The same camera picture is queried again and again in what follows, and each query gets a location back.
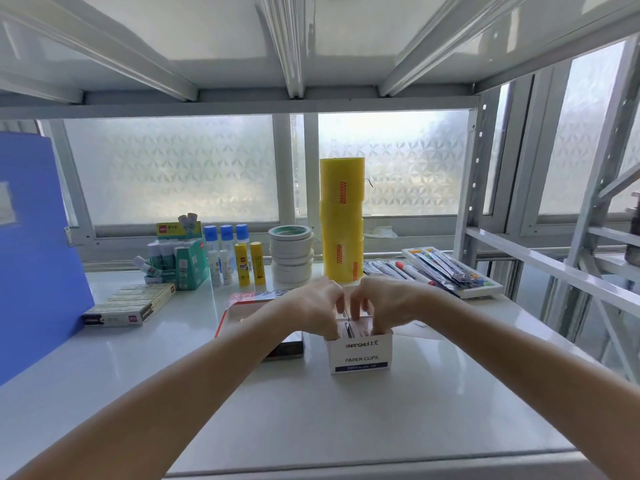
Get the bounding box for red white flat box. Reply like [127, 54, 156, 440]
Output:
[214, 289, 292, 340]

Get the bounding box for white metal shelf rack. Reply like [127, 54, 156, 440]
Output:
[0, 0, 640, 308]

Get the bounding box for grey metal shelf rack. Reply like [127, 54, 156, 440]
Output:
[464, 40, 640, 386]

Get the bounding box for white tray of packaged pens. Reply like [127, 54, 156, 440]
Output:
[401, 246, 505, 300]

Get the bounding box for yellow wrapped tape roll pack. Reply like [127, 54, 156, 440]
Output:
[319, 157, 366, 221]
[322, 217, 365, 284]

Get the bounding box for frosted glass window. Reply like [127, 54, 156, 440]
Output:
[36, 39, 640, 263]

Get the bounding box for group of green glue sticks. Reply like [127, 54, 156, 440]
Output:
[147, 213, 201, 273]

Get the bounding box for yellow glue stick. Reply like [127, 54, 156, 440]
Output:
[249, 241, 265, 286]
[234, 242, 251, 288]

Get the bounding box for person's left forearm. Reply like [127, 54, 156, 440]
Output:
[0, 300, 282, 480]

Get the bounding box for white green glue stick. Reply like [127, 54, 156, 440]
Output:
[132, 255, 164, 279]

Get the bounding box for green glue stick display box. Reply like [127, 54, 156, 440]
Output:
[143, 221, 210, 292]

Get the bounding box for black small box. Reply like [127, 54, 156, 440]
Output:
[262, 330, 305, 362]

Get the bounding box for person's left hand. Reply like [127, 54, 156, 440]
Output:
[273, 277, 347, 342]

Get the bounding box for beige flat staples box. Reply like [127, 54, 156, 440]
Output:
[82, 282, 177, 328]

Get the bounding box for row of small clip boxes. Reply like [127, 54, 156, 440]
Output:
[336, 311, 376, 341]

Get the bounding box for row of loose pens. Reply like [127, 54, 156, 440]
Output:
[362, 259, 430, 284]

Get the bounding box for blue file folder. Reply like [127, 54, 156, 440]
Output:
[0, 132, 96, 388]

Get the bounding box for person's right forearm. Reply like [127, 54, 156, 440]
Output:
[420, 289, 640, 480]

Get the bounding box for person's right hand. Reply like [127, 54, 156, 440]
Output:
[349, 277, 431, 337]

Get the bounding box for white tape roll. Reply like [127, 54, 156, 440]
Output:
[272, 255, 314, 273]
[268, 225, 315, 247]
[273, 267, 313, 286]
[270, 242, 315, 260]

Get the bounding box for white paper clip carton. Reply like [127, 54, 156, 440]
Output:
[323, 325, 443, 376]

